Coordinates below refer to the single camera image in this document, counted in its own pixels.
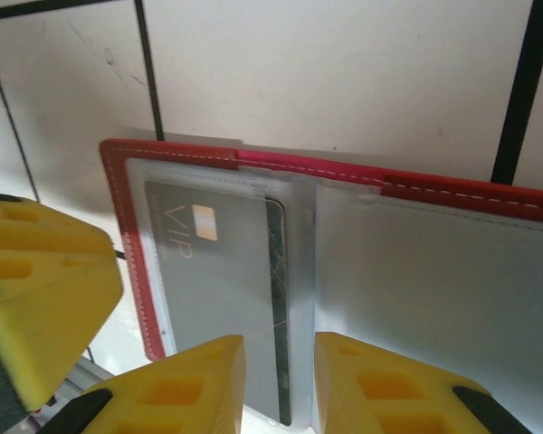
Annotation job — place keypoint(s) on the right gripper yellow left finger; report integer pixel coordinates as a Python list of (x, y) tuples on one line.
[(172, 398)]

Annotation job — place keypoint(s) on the red leather card holder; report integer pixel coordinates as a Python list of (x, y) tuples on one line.
[(117, 194)]

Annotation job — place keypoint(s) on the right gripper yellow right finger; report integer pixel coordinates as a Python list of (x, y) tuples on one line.
[(389, 398)]

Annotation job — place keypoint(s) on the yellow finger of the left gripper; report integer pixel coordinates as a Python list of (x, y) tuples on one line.
[(50, 226), (50, 316)]

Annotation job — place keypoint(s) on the black VIP credit card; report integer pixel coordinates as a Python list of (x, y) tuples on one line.
[(217, 294)]

